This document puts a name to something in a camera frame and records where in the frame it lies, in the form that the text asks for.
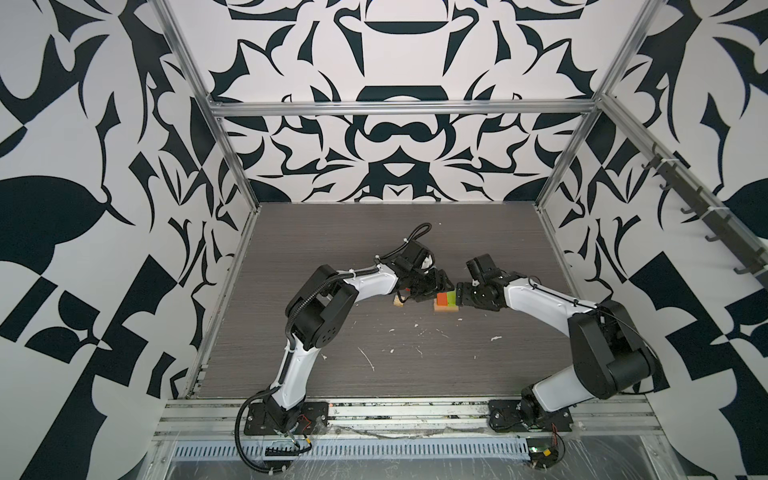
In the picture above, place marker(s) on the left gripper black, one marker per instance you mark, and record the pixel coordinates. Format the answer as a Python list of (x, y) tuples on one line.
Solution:
[(440, 285)]

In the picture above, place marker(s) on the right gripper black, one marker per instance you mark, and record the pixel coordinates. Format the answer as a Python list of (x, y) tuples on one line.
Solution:
[(463, 295)]

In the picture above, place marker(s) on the lime green wood block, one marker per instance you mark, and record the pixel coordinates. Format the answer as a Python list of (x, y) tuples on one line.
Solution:
[(452, 298)]

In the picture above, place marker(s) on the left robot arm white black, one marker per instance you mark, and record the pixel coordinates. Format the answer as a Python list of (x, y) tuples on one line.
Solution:
[(317, 313)]

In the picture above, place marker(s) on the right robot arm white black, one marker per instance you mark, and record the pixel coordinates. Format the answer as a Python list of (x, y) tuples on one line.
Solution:
[(608, 353)]

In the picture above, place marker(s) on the small green circuit board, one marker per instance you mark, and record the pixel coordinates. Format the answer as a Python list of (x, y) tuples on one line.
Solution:
[(545, 453)]

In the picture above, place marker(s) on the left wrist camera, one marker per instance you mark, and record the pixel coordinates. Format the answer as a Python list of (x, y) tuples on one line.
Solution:
[(427, 262)]

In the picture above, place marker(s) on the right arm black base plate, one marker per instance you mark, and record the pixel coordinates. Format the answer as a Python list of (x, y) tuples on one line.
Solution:
[(526, 415)]

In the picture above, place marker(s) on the white slotted cable duct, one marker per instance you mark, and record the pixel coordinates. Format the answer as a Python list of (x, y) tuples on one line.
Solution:
[(515, 449)]

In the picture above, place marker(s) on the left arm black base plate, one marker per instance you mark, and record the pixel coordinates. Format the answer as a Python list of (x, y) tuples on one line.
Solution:
[(270, 418)]

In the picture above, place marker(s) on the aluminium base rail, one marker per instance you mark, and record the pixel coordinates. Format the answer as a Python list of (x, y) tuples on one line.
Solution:
[(214, 419)]

